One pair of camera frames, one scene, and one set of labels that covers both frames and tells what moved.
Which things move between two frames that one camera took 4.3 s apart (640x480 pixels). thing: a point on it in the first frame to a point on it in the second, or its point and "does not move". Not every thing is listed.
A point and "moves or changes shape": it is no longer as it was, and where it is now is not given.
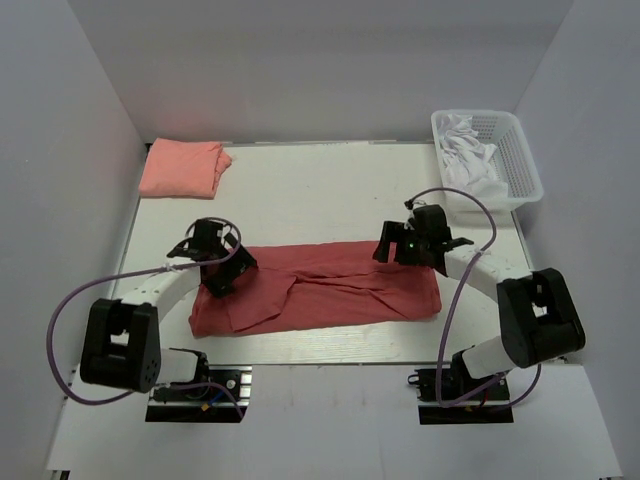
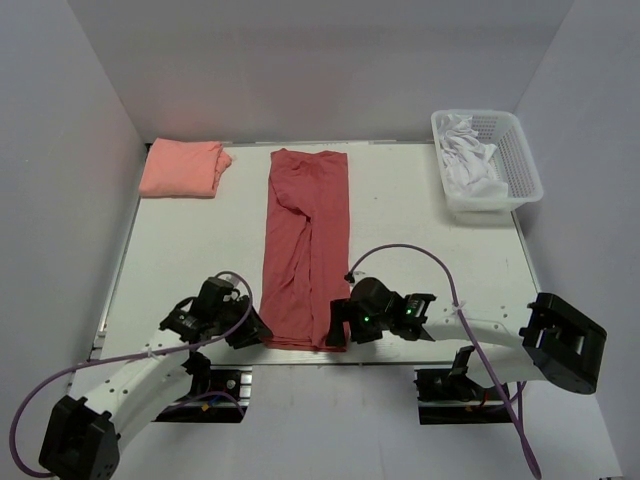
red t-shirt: x=302 y=285 moves or changes shape
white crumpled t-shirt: x=466 y=159 does not move
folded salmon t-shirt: x=183 y=169 does not move
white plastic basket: x=487 y=153 does not move
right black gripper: x=390 y=234 to x=344 y=311
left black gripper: x=240 y=262 to x=251 y=333
